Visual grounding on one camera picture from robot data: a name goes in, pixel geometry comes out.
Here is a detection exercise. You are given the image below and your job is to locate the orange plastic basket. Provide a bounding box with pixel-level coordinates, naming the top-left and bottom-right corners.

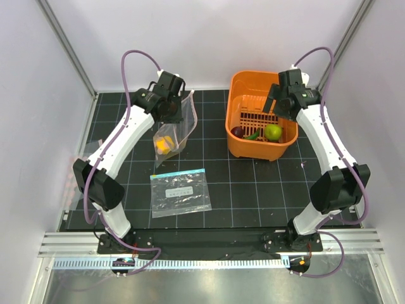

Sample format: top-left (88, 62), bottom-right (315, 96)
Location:
top-left (225, 70), bottom-right (299, 162)

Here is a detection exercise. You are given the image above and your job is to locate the pink zip top bag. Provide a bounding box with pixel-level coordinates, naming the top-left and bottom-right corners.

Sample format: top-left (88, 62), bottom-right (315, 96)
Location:
top-left (153, 90), bottom-right (197, 168)

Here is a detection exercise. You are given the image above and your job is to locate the green apple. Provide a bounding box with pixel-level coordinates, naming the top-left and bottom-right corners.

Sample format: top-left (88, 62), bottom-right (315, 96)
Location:
top-left (264, 124), bottom-right (283, 142)

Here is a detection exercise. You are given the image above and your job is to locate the yellow bell pepper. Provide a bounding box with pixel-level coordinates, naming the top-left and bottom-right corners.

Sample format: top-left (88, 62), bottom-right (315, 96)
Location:
top-left (155, 136), bottom-right (175, 155)

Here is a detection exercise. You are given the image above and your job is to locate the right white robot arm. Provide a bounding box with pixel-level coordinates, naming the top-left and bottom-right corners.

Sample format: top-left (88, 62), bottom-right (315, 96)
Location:
top-left (262, 66), bottom-right (371, 251)

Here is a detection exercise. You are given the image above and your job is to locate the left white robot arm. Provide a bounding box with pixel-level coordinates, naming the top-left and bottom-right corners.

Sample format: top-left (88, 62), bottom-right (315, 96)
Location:
top-left (73, 70), bottom-right (185, 253)

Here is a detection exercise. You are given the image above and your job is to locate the blue zip top bag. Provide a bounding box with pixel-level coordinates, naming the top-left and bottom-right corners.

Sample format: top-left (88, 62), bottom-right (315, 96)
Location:
top-left (150, 168), bottom-right (212, 219)

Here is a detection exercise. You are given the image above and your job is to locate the green chili pepper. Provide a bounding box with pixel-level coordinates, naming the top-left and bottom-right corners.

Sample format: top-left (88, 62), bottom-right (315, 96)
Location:
top-left (244, 129), bottom-right (261, 141)

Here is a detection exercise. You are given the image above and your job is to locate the dark purple plum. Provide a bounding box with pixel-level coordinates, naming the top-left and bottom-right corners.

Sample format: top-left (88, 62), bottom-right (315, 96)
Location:
top-left (231, 126), bottom-right (244, 139)

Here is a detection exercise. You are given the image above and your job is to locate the black grid mat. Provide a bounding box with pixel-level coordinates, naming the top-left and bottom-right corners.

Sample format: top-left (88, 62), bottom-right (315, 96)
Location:
top-left (58, 88), bottom-right (361, 229)

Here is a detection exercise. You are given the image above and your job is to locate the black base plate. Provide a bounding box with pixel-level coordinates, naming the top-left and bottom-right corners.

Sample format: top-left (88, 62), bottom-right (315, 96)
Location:
top-left (97, 227), bottom-right (323, 260)

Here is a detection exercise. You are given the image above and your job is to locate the white slotted cable duct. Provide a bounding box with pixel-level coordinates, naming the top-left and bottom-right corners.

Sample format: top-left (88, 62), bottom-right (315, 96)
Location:
top-left (53, 256), bottom-right (290, 271)

